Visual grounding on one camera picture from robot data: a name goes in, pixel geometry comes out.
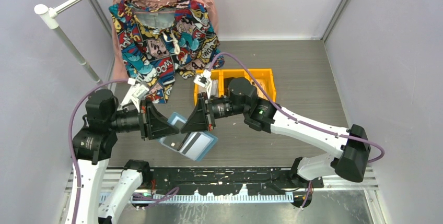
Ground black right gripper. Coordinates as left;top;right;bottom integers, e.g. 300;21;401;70
181;92;248;134

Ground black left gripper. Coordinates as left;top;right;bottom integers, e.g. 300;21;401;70
108;98;179;139

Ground grey credit card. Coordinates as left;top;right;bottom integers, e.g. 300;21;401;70
168;115;187;130

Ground white magnetic stripe card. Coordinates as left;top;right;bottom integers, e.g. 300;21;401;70
178;132;218;161

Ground blue leather card holder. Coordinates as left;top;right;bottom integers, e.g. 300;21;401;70
157;132;218;161

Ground yellow three-compartment bin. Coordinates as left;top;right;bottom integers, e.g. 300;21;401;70
211;68;276;101

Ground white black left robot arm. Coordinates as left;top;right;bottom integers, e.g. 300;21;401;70
65;89;179;223

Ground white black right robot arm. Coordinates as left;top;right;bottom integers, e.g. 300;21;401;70
180;77;371;188

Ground silver cards stack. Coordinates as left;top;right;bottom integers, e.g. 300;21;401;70
206;79;219;98

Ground black cards stack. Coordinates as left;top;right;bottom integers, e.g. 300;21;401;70
223;77;233;95

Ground orange cards stack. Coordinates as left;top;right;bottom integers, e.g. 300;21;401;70
253;79;267;92

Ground colourful comic print shorts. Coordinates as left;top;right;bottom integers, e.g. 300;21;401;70
109;0;220;103

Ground white metal clothes rack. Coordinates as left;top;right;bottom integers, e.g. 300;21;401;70
33;0;111;85

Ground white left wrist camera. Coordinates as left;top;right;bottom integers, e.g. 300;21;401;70
119;78;149;112

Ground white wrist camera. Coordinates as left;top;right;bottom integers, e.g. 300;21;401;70
119;78;149;112
193;69;213;99

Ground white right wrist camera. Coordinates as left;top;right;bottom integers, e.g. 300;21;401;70
193;69;213;99

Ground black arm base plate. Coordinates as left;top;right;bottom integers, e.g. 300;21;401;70
135;167;308;196

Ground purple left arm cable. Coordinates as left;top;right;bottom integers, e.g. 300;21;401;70
68;78;181;224

